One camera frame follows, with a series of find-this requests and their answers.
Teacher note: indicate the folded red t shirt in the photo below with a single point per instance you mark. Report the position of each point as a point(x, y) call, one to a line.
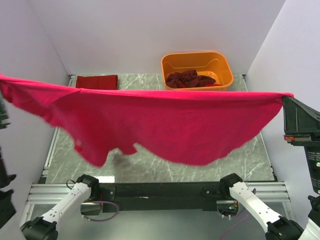
point(103, 82)

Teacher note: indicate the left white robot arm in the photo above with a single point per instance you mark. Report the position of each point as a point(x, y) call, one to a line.
point(47, 226)

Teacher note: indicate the pink t shirt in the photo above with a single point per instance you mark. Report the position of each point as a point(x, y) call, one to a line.
point(186, 127)

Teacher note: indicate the aluminium frame rail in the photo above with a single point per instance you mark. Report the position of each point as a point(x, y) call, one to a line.
point(42, 193)

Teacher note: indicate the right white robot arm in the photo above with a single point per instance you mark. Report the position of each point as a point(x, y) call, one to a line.
point(275, 226)

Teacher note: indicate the orange plastic tub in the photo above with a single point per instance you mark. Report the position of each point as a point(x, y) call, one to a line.
point(211, 64)

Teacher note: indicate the dark maroon t shirt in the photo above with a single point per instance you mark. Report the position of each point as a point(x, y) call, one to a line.
point(189, 78)

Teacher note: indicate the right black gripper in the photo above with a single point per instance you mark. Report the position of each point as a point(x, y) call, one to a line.
point(300, 121)

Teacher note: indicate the black base beam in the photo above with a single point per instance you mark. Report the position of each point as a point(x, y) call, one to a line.
point(157, 196)

